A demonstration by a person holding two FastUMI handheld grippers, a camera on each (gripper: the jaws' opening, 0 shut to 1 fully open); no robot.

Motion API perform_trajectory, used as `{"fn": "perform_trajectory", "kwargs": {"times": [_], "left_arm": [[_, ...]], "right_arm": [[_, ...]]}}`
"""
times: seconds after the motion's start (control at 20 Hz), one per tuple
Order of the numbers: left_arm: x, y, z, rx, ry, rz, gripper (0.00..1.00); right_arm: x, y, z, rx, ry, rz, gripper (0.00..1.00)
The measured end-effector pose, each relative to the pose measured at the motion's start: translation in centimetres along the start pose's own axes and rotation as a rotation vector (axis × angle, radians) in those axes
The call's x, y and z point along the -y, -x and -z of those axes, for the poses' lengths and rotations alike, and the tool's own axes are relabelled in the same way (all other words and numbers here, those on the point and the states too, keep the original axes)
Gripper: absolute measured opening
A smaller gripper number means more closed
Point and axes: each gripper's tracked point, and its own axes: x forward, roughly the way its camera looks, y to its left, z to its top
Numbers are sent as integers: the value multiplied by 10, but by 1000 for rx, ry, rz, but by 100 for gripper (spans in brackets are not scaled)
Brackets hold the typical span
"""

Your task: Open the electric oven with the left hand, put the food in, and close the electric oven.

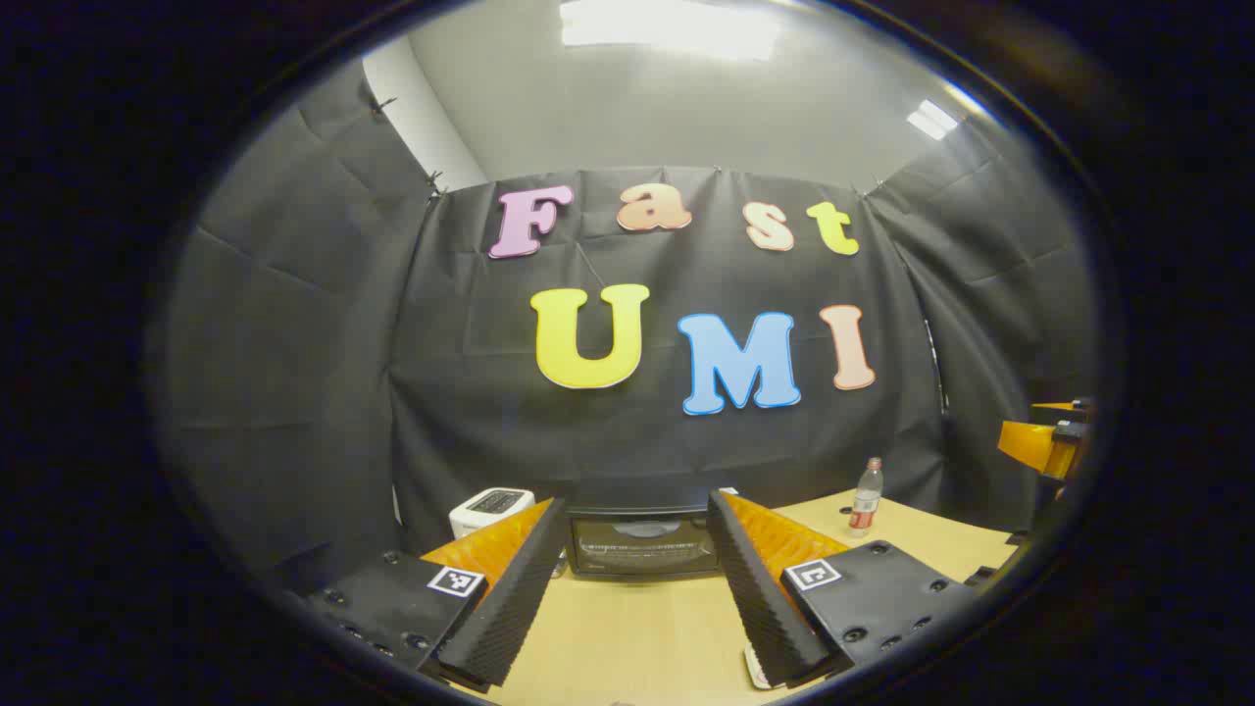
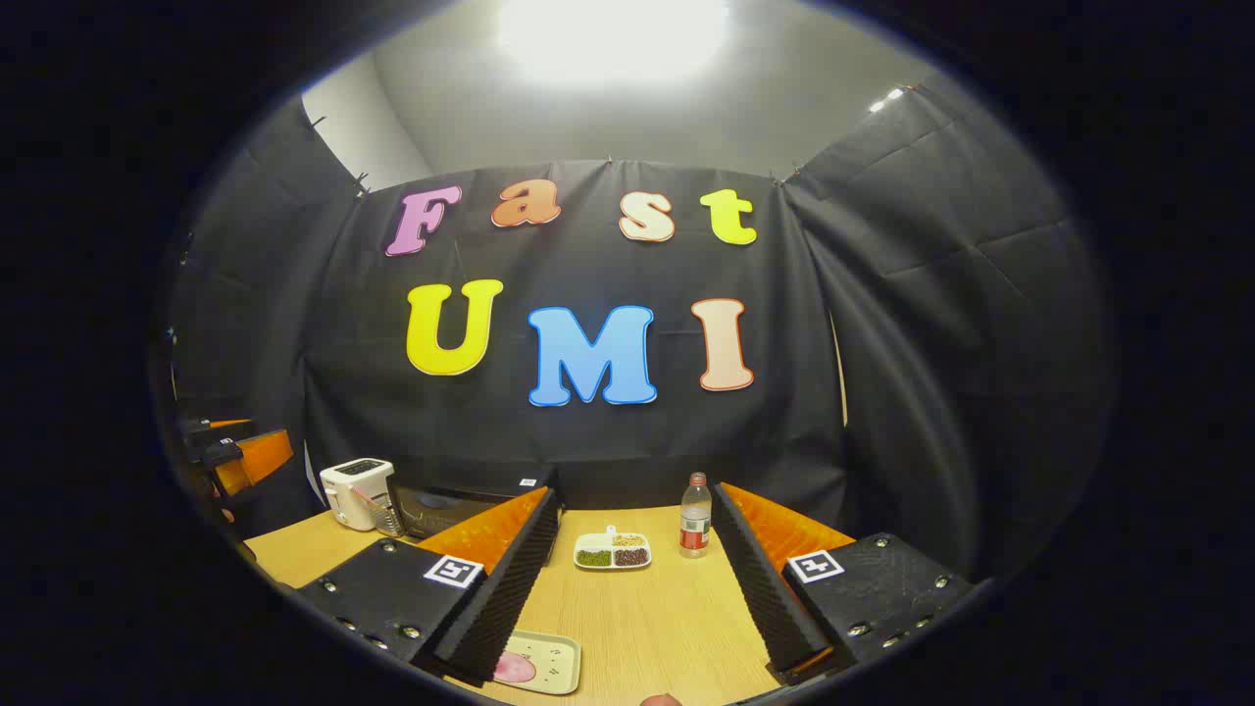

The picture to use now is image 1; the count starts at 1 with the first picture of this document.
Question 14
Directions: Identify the black electric oven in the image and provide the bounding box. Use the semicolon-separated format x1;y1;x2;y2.
564;502;727;580

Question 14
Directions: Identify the black backdrop cloth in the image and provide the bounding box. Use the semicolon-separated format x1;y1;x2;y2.
162;59;1099;589

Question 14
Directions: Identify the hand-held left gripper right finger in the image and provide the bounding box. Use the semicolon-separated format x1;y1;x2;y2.
706;488;981;687

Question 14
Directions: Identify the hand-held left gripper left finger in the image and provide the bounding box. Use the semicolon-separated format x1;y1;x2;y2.
294;497;571;687

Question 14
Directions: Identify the large ceiling light panel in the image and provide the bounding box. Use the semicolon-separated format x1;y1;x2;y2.
561;0;785;60

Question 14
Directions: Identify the clear plastic water bottle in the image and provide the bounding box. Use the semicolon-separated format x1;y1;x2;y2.
848;457;885;538

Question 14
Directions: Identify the white toaster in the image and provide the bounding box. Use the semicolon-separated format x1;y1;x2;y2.
449;487;536;540

